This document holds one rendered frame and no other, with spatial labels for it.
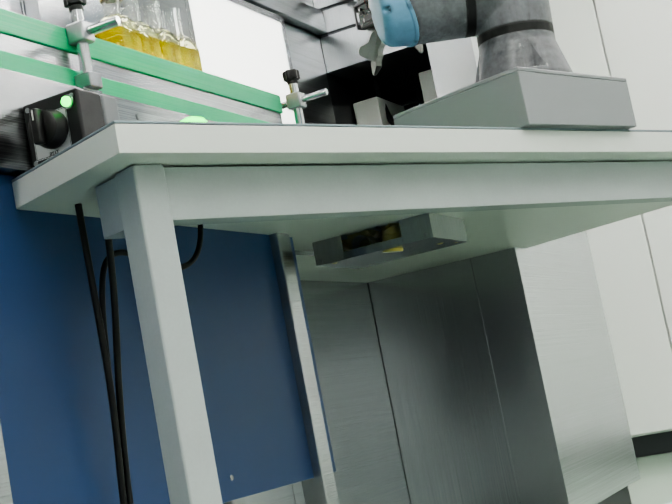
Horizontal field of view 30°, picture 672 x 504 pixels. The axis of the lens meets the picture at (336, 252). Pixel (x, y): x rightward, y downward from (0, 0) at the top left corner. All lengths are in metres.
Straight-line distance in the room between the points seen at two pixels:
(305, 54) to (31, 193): 1.64
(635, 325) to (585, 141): 3.82
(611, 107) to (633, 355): 3.80
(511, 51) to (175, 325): 0.76
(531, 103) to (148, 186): 0.61
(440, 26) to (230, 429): 0.67
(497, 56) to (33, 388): 0.85
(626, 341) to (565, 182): 3.81
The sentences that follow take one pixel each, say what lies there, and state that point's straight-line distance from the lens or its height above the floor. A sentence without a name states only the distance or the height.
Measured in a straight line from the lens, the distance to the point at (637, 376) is 5.62.
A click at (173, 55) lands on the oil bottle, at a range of 2.10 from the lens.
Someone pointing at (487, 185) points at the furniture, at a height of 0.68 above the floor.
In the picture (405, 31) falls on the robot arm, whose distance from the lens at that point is 1.89.
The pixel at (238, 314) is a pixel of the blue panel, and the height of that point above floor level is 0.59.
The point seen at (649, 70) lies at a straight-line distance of 5.69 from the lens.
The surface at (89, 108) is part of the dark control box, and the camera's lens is 1.48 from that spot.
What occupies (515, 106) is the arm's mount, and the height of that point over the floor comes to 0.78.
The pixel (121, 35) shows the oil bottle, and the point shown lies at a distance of 1.99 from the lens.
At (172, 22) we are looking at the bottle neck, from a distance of 2.17.
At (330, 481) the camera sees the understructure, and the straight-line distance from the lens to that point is 1.98.
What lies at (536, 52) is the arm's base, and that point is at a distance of 1.87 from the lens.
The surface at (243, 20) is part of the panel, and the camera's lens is 2.72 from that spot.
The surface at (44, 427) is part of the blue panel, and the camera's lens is 1.45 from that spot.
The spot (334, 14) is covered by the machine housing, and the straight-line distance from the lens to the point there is 3.12.
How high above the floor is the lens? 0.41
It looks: 7 degrees up
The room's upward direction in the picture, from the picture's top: 11 degrees counter-clockwise
